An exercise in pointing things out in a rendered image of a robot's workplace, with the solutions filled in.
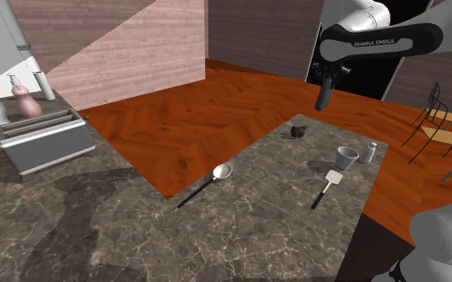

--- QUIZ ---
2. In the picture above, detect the small black figure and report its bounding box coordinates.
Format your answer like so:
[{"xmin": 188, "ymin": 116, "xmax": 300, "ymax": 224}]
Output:
[{"xmin": 290, "ymin": 124, "xmax": 309, "ymax": 140}]

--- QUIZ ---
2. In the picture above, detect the grey cup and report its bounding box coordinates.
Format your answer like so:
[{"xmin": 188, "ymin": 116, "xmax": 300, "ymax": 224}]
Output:
[{"xmin": 335, "ymin": 146, "xmax": 360, "ymax": 171}]

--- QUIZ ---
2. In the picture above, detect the white salt shaker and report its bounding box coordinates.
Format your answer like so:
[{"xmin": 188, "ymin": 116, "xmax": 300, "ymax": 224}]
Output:
[{"xmin": 359, "ymin": 142, "xmax": 378, "ymax": 164}]

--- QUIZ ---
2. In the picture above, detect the dark robot stand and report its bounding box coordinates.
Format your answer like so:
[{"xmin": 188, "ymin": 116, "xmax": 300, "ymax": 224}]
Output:
[{"xmin": 334, "ymin": 212, "xmax": 417, "ymax": 282}]

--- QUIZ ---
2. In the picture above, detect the white paper roll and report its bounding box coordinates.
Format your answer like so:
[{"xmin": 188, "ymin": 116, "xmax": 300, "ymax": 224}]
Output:
[{"xmin": 33, "ymin": 70, "xmax": 56, "ymax": 102}]

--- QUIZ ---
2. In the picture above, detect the grey toaster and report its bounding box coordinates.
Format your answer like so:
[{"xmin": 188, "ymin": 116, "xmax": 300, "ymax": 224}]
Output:
[{"xmin": 0, "ymin": 108, "xmax": 96, "ymax": 183}]

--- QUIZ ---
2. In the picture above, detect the pink soap dispenser bottle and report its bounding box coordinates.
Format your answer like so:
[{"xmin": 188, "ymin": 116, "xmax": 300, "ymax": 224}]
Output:
[{"xmin": 7, "ymin": 73, "xmax": 43, "ymax": 119}]

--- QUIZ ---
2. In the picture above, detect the white spatula with black handle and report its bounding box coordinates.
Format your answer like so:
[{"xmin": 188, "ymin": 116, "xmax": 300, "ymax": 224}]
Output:
[{"xmin": 310, "ymin": 169, "xmax": 344, "ymax": 211}]

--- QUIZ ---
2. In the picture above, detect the wooden chair with black frame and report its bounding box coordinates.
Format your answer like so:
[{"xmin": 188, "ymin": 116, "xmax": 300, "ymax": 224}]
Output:
[
  {"xmin": 401, "ymin": 117, "xmax": 452, "ymax": 164},
  {"xmin": 410, "ymin": 81, "xmax": 452, "ymax": 135}
]

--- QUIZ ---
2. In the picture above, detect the silver ladle with black handle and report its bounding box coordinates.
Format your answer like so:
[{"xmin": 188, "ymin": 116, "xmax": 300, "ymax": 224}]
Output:
[{"xmin": 176, "ymin": 163, "xmax": 233, "ymax": 210}]

